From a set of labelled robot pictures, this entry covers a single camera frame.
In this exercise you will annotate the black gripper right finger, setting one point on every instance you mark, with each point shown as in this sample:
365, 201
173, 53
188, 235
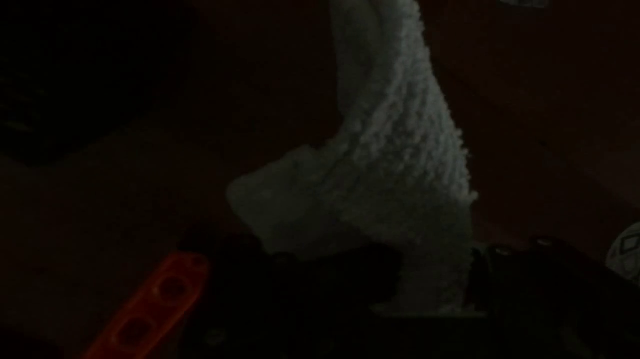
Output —
553, 300

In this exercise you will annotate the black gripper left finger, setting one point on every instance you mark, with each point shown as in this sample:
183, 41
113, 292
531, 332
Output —
301, 300

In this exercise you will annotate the white terry towel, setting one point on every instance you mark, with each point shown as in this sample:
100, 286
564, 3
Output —
400, 167

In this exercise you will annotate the red plastic tool with holes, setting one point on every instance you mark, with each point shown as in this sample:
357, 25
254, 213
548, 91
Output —
152, 306

